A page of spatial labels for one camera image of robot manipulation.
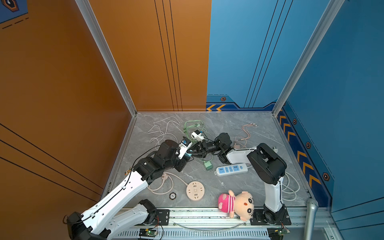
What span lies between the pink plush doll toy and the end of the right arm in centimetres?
23

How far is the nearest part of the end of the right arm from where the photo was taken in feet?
2.40

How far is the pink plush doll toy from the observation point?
0.71 meters
